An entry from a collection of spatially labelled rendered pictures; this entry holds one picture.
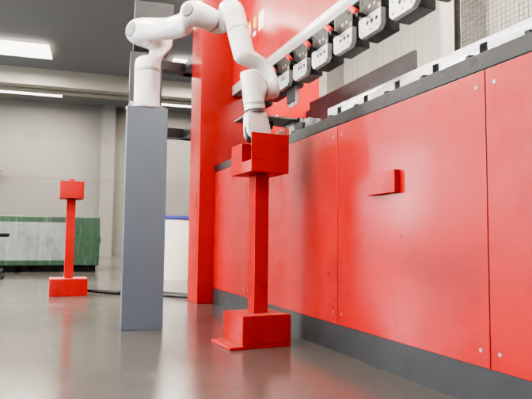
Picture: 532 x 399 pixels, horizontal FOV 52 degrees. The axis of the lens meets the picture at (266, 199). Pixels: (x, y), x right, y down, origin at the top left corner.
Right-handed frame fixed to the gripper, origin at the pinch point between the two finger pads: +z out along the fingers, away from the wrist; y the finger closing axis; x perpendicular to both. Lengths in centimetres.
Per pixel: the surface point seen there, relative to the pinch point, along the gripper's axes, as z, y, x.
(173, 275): 66, -60, -331
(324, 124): -7.0, -22.9, 13.0
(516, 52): -3, -15, 105
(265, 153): 1.8, 0.2, 4.9
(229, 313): 62, 16, -11
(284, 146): -0.3, -8.3, 5.1
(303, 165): 6.2, -22.7, -6.1
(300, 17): -68, -45, -29
